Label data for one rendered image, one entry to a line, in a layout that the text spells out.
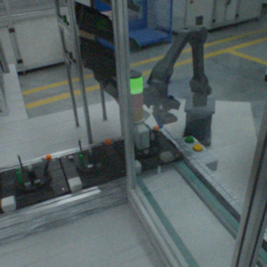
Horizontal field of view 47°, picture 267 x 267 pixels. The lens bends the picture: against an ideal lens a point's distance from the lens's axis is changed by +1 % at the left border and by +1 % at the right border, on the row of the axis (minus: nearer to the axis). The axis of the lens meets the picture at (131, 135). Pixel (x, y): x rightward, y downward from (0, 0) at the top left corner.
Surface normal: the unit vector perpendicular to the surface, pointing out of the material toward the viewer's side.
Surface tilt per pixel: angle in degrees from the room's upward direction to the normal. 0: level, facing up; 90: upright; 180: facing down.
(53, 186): 0
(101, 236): 0
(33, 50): 90
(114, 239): 0
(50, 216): 90
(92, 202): 90
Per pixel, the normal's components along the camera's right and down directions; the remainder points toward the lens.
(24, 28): 0.52, 0.44
